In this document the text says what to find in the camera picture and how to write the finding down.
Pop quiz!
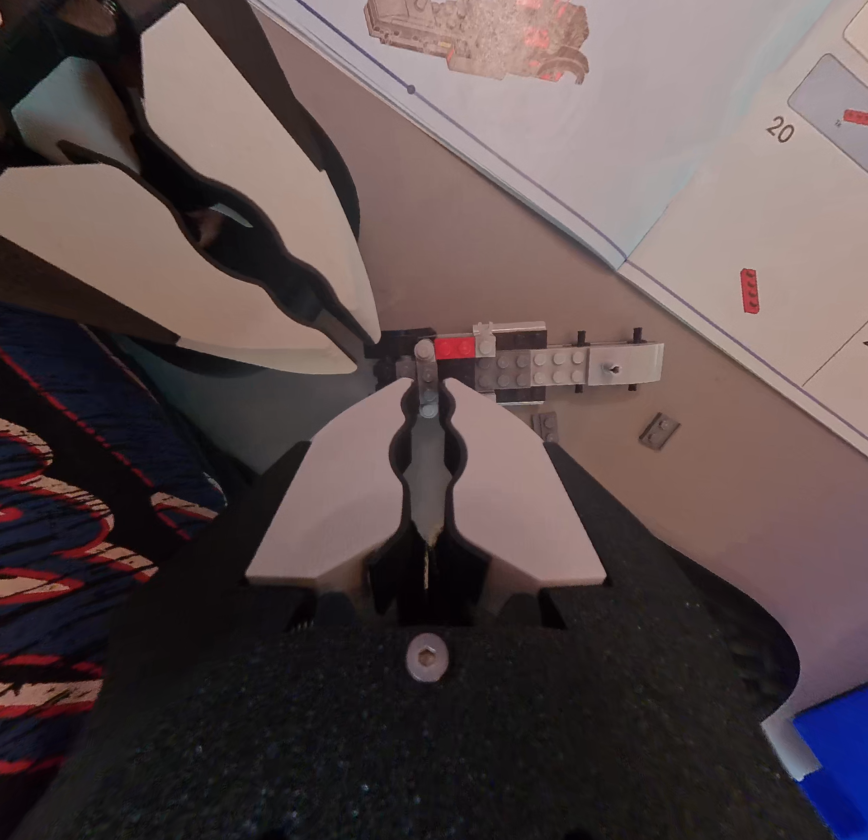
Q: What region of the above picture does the toy brick instruction booklet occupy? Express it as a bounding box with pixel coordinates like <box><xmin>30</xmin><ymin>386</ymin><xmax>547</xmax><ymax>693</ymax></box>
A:
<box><xmin>231</xmin><ymin>0</ymin><xmax>868</xmax><ymax>458</ymax></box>

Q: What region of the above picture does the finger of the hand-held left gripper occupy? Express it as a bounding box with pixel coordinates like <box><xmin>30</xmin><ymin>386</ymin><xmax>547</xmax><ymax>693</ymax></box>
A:
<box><xmin>14</xmin><ymin>3</ymin><xmax>381</xmax><ymax>345</ymax></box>
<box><xmin>0</xmin><ymin>162</ymin><xmax>358</xmax><ymax>375</ymax></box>

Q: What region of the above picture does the grey desk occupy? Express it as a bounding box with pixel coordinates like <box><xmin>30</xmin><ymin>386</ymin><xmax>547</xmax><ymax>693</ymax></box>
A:
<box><xmin>112</xmin><ymin>3</ymin><xmax>868</xmax><ymax>726</ymax></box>

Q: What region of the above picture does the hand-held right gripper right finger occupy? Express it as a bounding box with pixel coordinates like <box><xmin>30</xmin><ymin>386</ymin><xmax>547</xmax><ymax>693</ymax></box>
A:
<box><xmin>439</xmin><ymin>378</ymin><xmax>606</xmax><ymax>614</ymax></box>

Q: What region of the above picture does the grey single-stud toy brick plate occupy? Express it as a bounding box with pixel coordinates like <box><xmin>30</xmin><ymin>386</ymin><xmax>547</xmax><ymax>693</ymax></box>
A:
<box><xmin>639</xmin><ymin>413</ymin><xmax>681</xmax><ymax>451</ymax></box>

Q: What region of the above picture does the grey red toy brick model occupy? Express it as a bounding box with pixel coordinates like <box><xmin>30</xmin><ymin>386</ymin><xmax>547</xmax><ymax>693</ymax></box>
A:
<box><xmin>369</xmin><ymin>321</ymin><xmax>665</xmax><ymax>407</ymax></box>

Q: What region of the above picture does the blue plastic box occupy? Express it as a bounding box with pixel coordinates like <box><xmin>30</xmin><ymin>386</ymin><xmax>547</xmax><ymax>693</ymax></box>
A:
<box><xmin>792</xmin><ymin>691</ymin><xmax>868</xmax><ymax>840</ymax></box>

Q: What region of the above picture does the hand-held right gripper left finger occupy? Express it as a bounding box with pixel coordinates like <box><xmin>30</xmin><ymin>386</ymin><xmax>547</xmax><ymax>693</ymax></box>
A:
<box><xmin>245</xmin><ymin>378</ymin><xmax>416</xmax><ymax>617</ymax></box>

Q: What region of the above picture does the small grey toy brick piece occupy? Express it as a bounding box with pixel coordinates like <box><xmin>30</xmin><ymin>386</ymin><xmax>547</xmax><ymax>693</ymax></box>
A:
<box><xmin>414</xmin><ymin>338</ymin><xmax>443</xmax><ymax>421</ymax></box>

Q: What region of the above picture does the person's blue red printed shirt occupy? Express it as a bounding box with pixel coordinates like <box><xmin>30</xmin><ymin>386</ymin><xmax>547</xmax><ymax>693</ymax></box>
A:
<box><xmin>0</xmin><ymin>301</ymin><xmax>228</xmax><ymax>787</ymax></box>

